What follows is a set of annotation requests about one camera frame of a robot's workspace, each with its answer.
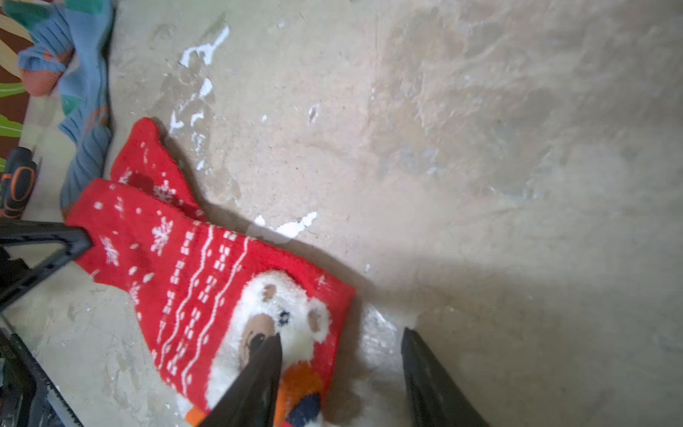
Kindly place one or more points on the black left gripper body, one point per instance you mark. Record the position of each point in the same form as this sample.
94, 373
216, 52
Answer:
29, 398

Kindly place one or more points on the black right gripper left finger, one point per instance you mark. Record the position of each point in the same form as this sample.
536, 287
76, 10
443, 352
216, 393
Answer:
252, 398

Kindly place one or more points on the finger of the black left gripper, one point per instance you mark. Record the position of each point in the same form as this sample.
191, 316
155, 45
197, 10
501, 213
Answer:
33, 251

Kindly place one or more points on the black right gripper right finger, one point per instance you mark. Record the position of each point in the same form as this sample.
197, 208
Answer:
433, 398

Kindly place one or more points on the red christmas sock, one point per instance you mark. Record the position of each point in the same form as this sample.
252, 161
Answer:
206, 298
146, 165

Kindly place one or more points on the orange black pliers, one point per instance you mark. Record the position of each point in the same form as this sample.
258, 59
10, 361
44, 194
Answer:
17, 183

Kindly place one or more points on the blue green orange sock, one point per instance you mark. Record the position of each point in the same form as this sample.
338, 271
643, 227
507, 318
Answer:
42, 65
84, 96

